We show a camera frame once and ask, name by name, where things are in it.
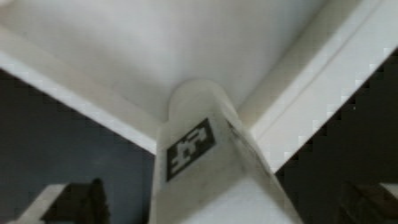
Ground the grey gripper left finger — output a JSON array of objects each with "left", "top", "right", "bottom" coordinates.
[{"left": 14, "top": 178, "right": 110, "bottom": 224}]

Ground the white table leg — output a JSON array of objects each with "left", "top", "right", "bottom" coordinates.
[{"left": 147, "top": 80, "right": 304, "bottom": 224}]

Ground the white square table top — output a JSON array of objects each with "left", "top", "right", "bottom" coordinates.
[{"left": 0, "top": 0, "right": 380, "bottom": 154}]

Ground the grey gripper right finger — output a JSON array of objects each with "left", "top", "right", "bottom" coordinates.
[{"left": 336, "top": 183, "right": 398, "bottom": 224}]

